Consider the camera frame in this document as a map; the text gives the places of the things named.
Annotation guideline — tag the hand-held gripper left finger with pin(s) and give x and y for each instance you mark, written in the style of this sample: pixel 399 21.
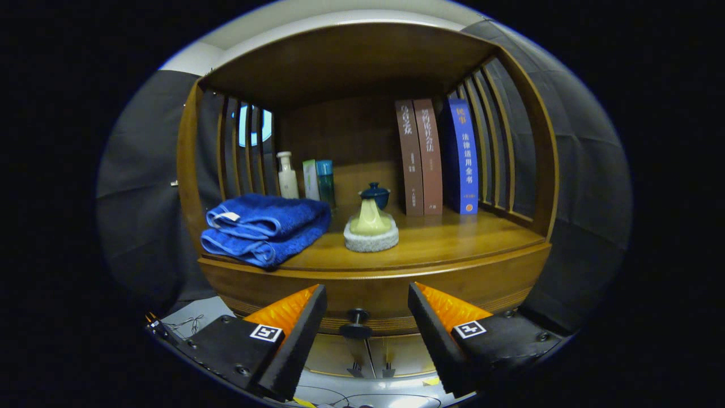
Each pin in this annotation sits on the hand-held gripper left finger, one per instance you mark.
pixel 300 345

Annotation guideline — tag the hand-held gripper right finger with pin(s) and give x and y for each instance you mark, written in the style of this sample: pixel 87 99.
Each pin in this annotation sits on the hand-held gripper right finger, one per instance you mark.
pixel 439 340

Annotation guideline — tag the wooden cabinet door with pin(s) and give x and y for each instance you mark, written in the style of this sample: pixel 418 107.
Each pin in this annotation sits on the wooden cabinet door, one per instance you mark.
pixel 405 354
pixel 334 357

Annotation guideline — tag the wooden countertop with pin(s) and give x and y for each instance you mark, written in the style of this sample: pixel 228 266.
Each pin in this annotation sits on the wooden countertop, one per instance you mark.
pixel 453 238

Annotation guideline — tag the wooden cabinet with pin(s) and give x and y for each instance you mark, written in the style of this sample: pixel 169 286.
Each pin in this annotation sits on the wooden cabinet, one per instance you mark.
pixel 351 56

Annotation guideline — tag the folded blue towel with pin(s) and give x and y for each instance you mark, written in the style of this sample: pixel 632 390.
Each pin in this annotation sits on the folded blue towel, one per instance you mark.
pixel 266 226

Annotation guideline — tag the blue lidded teacup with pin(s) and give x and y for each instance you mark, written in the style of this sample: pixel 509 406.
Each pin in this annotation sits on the blue lidded teacup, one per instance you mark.
pixel 378 195

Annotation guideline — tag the teal bottle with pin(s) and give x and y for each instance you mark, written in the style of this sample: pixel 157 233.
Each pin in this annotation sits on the teal bottle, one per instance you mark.
pixel 326 184

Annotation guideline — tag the white and green tube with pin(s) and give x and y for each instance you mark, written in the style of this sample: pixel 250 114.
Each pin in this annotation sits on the white and green tube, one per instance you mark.
pixel 310 181

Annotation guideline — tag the white pump bottle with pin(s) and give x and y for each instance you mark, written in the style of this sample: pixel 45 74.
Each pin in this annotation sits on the white pump bottle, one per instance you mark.
pixel 288 181

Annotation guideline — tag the reddish brown book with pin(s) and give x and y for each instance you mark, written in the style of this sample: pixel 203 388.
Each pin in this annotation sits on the reddish brown book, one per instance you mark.
pixel 431 164

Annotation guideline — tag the dark brown book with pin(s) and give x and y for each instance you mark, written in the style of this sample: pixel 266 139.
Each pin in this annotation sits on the dark brown book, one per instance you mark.
pixel 410 164

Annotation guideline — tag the blue book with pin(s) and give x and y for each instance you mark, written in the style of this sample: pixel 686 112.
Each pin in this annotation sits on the blue book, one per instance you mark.
pixel 464 158

